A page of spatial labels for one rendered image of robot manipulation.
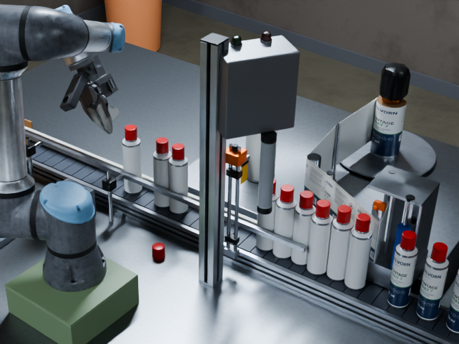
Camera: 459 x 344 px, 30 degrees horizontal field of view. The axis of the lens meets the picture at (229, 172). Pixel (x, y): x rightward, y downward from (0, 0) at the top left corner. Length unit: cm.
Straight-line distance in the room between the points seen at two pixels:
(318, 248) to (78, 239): 58
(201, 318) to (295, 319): 23
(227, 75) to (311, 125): 100
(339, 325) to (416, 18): 308
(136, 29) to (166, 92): 213
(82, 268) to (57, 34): 55
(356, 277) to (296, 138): 73
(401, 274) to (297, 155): 72
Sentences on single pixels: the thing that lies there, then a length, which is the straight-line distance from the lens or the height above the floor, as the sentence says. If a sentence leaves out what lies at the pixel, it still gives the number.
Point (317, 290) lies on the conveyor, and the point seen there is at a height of 86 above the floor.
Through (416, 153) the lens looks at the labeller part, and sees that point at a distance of 268.
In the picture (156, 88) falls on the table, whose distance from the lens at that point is 308.
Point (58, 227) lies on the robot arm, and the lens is 196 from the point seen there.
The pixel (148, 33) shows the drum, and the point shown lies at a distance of 520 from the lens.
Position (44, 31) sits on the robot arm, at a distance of 183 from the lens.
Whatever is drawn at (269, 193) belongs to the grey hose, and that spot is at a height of 113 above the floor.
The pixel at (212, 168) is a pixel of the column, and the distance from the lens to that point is 197.
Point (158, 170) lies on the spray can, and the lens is 230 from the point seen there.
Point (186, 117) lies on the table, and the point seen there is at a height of 83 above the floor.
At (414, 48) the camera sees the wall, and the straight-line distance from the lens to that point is 502.
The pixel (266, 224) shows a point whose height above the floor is 97.
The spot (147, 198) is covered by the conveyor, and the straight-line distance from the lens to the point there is 241.
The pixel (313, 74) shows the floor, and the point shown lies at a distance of 509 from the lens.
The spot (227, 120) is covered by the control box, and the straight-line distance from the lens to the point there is 186.
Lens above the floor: 226
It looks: 33 degrees down
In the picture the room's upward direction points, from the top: 2 degrees clockwise
